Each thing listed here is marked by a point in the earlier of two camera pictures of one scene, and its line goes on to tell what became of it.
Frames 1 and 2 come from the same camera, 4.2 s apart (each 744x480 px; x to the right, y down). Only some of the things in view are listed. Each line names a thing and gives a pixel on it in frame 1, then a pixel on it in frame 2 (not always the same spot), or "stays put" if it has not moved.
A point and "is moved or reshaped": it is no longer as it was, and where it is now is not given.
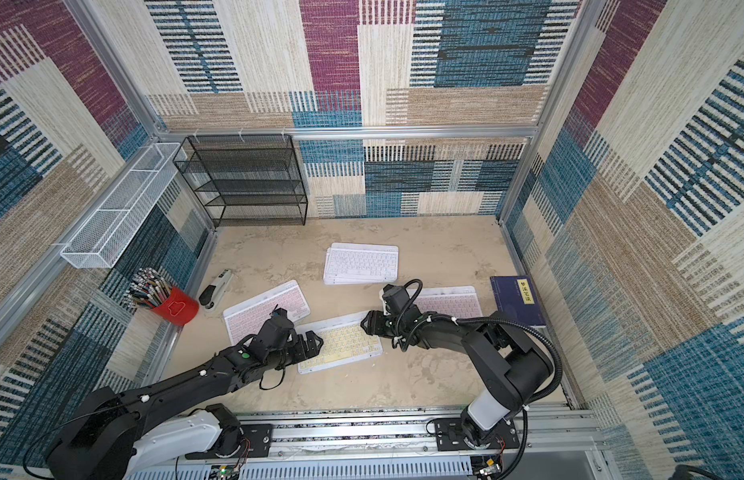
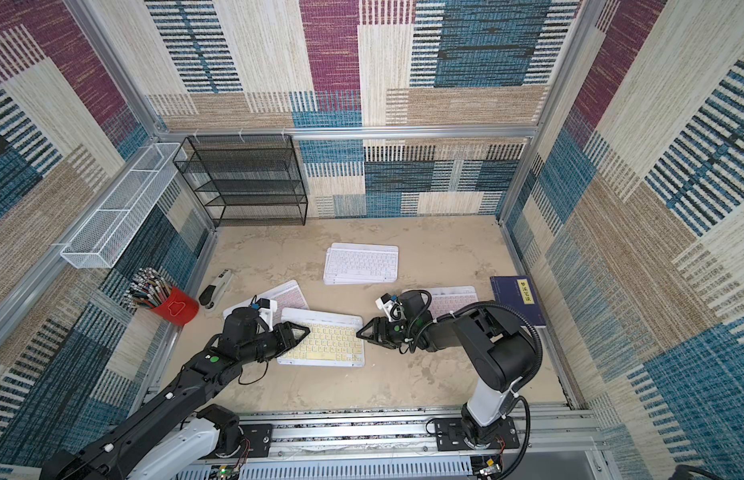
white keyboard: (356, 263) stays put
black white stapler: (211, 296) stays put
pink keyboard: (247, 318) stays put
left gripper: (300, 343) to (292, 342)
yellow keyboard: (344, 341) is moved or reshaped
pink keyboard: (458, 301) stays put
